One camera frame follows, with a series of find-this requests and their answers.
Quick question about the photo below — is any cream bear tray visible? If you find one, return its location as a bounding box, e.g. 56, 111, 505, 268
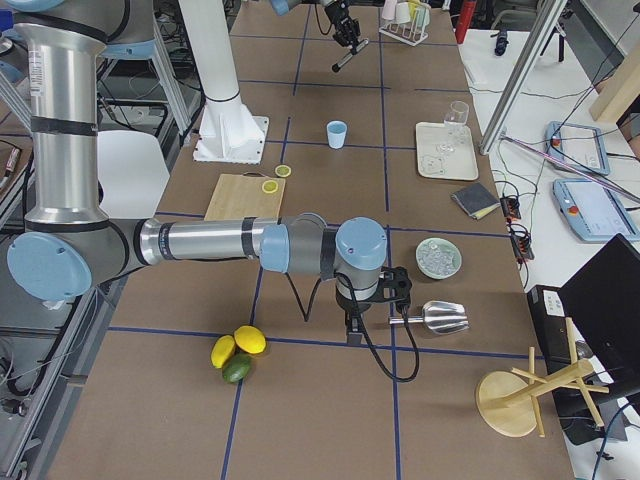
415, 122, 479, 181

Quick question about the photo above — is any bamboo cutting board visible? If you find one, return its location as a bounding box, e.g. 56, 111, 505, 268
205, 174, 286, 221

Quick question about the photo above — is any grey folded cloth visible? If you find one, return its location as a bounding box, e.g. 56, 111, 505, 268
451, 182, 500, 220

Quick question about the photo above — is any green lime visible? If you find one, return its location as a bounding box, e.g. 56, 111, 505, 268
222, 353, 252, 384

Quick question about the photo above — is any steel ice scoop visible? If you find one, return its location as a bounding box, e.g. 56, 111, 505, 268
407, 300, 469, 335

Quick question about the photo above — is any lemon slice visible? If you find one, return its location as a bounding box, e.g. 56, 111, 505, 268
261, 179, 280, 194
274, 164, 292, 178

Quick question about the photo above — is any round wooden stand base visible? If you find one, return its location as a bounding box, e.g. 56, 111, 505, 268
475, 317, 609, 438

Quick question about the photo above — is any black camera cable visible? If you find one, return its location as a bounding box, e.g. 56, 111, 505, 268
284, 272, 421, 384

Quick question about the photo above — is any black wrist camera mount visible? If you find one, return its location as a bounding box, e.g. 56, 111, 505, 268
369, 266, 412, 320

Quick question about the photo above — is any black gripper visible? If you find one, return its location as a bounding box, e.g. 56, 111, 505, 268
324, 2, 360, 46
335, 289, 372, 345

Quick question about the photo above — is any steel muddler black tip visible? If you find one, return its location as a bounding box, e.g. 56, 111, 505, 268
332, 38, 370, 73

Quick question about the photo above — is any teach pendant far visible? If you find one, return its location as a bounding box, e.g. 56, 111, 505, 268
545, 121, 611, 175

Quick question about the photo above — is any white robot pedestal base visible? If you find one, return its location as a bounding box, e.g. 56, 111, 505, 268
179, 0, 269, 164

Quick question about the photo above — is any green bowl of ice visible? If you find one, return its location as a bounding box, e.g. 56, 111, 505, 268
415, 238, 462, 280

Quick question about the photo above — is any whole yellow lemon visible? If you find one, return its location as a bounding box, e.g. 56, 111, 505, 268
210, 335, 236, 369
233, 325, 267, 355

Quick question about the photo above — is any teach pendant near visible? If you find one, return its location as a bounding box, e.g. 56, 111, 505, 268
552, 179, 639, 243

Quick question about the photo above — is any light blue cup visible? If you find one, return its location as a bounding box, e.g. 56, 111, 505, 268
326, 120, 348, 149

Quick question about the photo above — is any wire cup rack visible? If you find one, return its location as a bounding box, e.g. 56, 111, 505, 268
379, 0, 431, 46

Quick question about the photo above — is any teach pendant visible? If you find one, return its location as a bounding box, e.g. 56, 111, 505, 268
545, 121, 611, 175
552, 179, 639, 243

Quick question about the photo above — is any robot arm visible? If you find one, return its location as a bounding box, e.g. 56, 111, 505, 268
7, 1, 387, 343
269, 0, 361, 49

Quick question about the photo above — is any black monitor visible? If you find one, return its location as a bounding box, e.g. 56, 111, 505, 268
527, 234, 639, 404

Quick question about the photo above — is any clear wine glass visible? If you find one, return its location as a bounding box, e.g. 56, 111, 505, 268
441, 100, 469, 152

